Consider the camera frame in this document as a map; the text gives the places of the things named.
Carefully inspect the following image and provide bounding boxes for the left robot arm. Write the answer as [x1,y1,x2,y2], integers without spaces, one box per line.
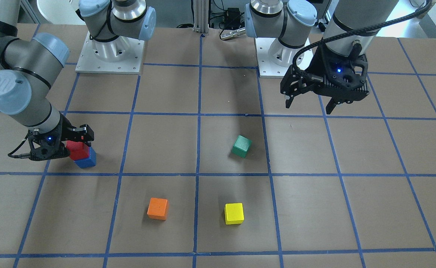
[244,0,398,114]

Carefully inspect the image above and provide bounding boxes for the red wooden block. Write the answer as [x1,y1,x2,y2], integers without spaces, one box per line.
[65,141,90,161]

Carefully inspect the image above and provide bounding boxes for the blue wooden block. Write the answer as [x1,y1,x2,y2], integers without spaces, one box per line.
[73,147,97,169]

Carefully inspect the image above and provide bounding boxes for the orange wooden block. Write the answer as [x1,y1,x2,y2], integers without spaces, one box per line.
[147,197,169,221]

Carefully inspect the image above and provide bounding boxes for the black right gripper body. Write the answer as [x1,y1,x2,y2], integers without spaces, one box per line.
[28,114,73,161]

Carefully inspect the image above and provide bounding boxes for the green wooden block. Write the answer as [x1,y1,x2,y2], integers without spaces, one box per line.
[231,135,252,158]

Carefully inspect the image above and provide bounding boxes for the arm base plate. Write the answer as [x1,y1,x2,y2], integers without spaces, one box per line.
[255,38,299,79]
[76,34,145,75]

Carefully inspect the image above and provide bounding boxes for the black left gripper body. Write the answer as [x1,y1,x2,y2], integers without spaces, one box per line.
[280,42,369,103]

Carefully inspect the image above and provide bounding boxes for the yellow wooden block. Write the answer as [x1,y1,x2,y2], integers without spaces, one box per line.
[224,202,244,224]

